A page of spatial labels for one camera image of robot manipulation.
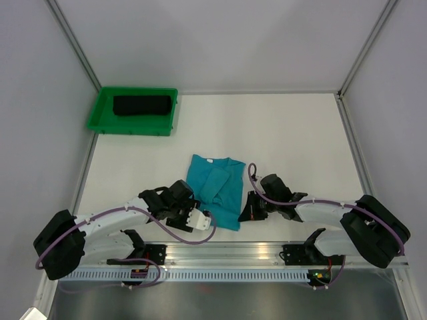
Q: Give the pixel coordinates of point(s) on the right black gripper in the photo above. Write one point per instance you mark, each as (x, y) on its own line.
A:
(251, 212)

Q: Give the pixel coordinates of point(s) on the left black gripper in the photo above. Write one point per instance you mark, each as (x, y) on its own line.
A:
(181, 224)

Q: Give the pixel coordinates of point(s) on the teal t shirt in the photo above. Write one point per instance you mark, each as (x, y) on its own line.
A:
(218, 185)

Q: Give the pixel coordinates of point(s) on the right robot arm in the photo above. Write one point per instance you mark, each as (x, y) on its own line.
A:
(363, 228)

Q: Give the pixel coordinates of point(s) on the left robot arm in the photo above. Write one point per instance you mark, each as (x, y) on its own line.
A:
(109, 237)

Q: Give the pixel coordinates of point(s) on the green plastic tray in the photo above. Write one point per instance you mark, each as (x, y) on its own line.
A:
(103, 120)

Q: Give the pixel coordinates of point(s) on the rolled black t shirt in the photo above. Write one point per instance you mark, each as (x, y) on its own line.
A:
(126, 106)

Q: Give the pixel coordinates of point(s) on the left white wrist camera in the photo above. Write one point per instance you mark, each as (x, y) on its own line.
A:
(200, 220)

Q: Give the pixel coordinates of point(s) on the aluminium front rail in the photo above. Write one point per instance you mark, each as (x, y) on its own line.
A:
(217, 255)

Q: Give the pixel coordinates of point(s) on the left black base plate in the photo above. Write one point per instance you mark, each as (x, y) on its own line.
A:
(150, 255)

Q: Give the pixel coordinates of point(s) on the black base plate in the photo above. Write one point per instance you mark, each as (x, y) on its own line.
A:
(150, 255)
(307, 255)

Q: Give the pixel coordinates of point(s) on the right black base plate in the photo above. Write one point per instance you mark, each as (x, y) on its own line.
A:
(307, 255)

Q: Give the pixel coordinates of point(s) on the white slotted cable duct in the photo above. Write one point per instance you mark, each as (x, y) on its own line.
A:
(197, 275)

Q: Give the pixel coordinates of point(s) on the right aluminium frame post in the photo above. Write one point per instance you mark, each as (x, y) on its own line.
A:
(373, 36)

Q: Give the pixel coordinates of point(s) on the aluminium frame post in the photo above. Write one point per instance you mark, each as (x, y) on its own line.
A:
(373, 36)
(71, 38)

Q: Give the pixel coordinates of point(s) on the left aluminium frame post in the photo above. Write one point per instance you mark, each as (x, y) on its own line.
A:
(71, 38)

